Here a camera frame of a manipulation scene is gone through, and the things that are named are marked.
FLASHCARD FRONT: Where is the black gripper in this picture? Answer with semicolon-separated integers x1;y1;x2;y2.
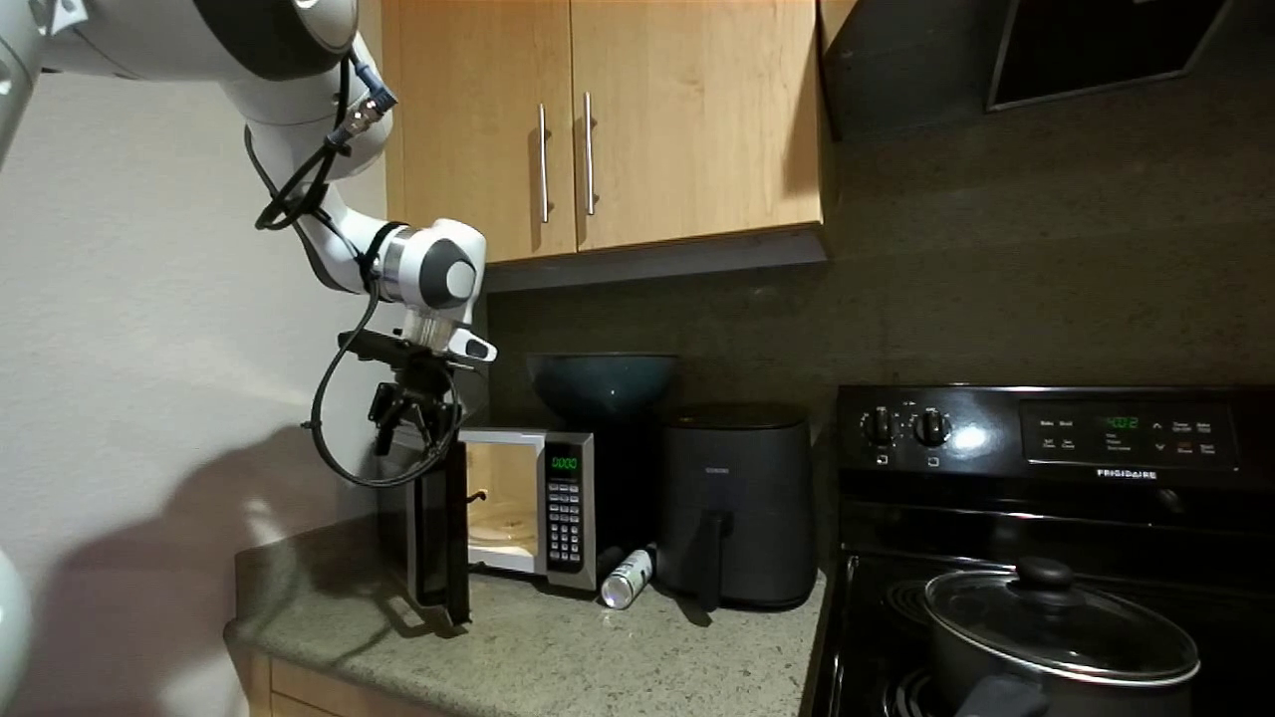
339;332;466;452

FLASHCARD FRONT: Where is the stainless steel microwave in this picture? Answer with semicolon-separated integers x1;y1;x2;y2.
403;427;596;625

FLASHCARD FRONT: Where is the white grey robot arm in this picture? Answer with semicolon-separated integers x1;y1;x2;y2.
0;0;495;450

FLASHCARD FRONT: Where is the left wooden cabinet door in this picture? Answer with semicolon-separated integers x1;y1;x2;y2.
381;0;572;263

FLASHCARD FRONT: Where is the wooden cabinet door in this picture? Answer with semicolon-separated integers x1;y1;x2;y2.
381;0;572;263
568;0;822;247

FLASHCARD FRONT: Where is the right wooden cabinet door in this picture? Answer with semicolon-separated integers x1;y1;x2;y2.
568;0;822;247

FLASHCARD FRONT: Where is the black air fryer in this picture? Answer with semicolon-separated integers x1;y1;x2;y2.
662;401;815;609

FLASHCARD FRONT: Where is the lower wooden base cabinet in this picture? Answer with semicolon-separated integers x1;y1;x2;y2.
233;648;443;717

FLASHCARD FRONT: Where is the black range hood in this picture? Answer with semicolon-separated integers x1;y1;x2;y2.
822;0;1233;139

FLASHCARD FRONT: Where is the black pot with glass lid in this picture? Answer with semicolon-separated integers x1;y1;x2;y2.
919;563;1204;717

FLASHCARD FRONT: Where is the black electric stove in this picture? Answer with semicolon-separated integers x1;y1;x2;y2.
810;383;1275;717

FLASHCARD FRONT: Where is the left steel cabinet handle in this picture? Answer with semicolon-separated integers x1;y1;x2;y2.
535;105;555;223

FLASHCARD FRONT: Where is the steel cabinet handle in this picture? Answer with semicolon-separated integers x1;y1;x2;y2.
535;105;555;223
581;93;602;213

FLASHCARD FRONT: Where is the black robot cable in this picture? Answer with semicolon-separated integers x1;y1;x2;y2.
239;51;460;495

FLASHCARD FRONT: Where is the right steel cabinet handle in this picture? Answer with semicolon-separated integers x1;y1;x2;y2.
581;93;602;213

